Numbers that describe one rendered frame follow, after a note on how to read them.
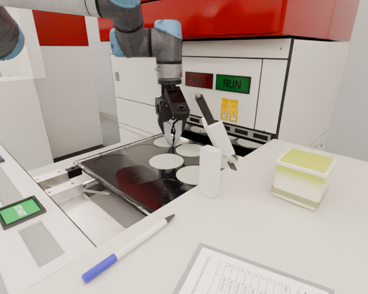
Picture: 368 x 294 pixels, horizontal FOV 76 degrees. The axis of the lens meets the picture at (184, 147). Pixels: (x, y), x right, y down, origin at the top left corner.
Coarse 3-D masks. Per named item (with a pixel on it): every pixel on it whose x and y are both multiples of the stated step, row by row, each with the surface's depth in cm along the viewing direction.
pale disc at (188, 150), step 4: (188, 144) 79; (192, 144) 79; (176, 148) 75; (180, 148) 75; (184, 148) 75; (188, 148) 75; (192, 148) 75; (196, 148) 75; (180, 152) 72; (184, 152) 72; (188, 152) 72; (192, 152) 72; (196, 152) 72; (192, 156) 70
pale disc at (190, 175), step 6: (186, 168) 63; (192, 168) 63; (198, 168) 63; (180, 174) 60; (186, 174) 60; (192, 174) 60; (198, 174) 60; (180, 180) 57; (186, 180) 57; (192, 180) 57; (198, 180) 57
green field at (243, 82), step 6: (222, 78) 71; (228, 78) 70; (234, 78) 68; (240, 78) 67; (246, 78) 66; (222, 84) 72; (228, 84) 70; (234, 84) 69; (240, 84) 68; (246, 84) 66; (234, 90) 70; (240, 90) 68; (246, 90) 67
